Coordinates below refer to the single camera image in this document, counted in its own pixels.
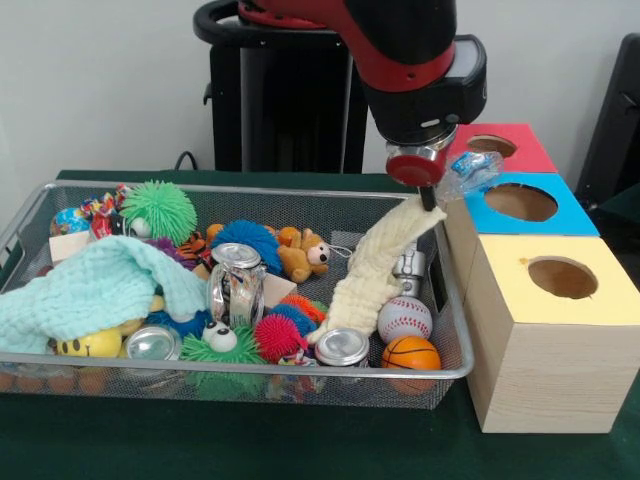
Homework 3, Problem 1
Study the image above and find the purple spiky ball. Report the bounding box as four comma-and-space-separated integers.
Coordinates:
147, 238, 194, 261

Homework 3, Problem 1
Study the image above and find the shallow metal mesh bin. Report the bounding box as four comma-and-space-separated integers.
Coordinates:
0, 179, 475, 411

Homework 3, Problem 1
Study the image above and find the light blue cloth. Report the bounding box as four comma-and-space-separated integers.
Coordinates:
0, 234, 209, 355

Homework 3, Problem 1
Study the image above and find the blue fuzzy eyed ball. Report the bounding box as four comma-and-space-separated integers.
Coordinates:
147, 309, 214, 337

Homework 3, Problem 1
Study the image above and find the yellow smiley ball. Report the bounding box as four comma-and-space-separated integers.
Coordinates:
54, 327, 124, 359

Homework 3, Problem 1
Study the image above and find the cream knitted cloth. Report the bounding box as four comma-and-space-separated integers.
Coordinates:
305, 197, 448, 346

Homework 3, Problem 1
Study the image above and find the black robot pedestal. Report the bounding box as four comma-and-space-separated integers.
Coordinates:
193, 0, 371, 174

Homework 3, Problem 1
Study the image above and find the silver plastic toy truck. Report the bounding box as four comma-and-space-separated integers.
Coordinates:
392, 239, 429, 296

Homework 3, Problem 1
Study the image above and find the black cable behind table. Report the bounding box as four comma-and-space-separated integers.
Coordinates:
174, 149, 201, 172

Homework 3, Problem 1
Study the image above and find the small green fuzzy eyed ball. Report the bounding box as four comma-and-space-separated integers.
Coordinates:
179, 320, 266, 365

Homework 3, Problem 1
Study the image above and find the white toy baseball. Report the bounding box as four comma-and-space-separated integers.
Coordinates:
377, 295, 434, 345

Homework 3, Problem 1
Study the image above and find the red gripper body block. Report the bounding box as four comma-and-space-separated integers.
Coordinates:
386, 152, 447, 189

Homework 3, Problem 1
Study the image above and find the large green fuzzy eyed ball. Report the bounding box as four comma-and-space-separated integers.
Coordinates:
119, 180, 199, 240

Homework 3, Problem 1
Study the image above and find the dark green tablecloth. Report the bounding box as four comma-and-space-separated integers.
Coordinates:
0, 169, 640, 480
592, 182, 640, 241

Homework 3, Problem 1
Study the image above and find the brown teddy bear plush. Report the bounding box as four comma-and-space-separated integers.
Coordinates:
276, 227, 332, 284

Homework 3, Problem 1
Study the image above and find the wooden box with three holes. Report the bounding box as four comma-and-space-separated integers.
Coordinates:
439, 121, 640, 434

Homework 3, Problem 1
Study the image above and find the orange toy basketball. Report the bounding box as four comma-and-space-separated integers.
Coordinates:
382, 334, 443, 370

